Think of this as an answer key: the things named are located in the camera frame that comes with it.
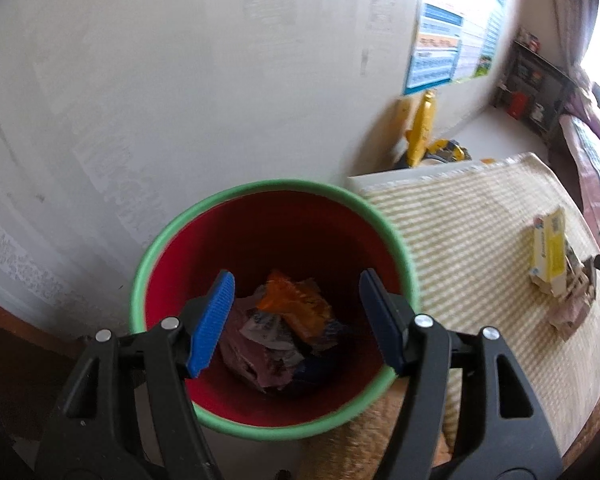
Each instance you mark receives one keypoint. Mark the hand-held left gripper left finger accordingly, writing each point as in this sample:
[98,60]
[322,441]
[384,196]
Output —
[210,325]

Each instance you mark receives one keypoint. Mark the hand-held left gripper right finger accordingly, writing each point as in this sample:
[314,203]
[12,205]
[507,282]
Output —
[382,325]

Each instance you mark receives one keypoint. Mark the pink wrapper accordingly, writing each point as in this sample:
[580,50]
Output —
[237,347]

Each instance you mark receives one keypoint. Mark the brown paper scrap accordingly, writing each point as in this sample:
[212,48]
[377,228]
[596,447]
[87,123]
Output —
[577,280]

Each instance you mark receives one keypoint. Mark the yellow cardboard box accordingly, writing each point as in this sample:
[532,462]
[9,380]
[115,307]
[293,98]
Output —
[547,250]

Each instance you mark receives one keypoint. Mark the brown paper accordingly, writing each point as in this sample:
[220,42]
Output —
[570,317]

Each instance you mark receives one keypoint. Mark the orange wrapper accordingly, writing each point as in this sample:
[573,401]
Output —
[290,305]

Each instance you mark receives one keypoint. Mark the red bin with green rim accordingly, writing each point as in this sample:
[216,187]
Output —
[260,230]

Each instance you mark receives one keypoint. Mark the white printed wrapper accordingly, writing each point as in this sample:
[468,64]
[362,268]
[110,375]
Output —
[269,332]

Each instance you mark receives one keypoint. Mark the dark blue wrapper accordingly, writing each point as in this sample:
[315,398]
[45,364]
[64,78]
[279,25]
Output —
[315,367]

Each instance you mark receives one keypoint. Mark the pink patterned blanket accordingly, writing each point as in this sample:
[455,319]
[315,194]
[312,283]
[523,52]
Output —
[597,175]

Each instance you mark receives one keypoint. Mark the striped woven mat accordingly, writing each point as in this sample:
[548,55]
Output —
[455,240]

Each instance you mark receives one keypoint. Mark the tan fuzzy mat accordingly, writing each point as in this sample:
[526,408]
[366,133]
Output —
[340,450]

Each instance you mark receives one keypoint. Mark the purple pillow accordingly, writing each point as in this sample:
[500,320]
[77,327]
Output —
[595,105]

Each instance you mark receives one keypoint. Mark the red container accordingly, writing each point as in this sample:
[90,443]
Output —
[520,105]

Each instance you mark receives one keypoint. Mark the yellow and black toy truck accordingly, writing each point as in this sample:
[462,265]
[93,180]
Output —
[447,152]

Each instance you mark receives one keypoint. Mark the black shelf rack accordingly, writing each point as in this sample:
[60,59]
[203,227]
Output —
[535,80]

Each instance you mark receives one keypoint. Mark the yellow plastic toy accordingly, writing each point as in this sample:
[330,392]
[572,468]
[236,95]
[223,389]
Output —
[421,125]

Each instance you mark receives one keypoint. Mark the light curtain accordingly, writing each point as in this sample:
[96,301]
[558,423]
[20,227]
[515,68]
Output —
[575,10]

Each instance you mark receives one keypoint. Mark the white gridded wall poster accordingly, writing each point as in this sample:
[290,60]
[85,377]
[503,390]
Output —
[482,35]

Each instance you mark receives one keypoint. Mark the blue banded wall poster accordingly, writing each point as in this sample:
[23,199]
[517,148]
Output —
[435,55]

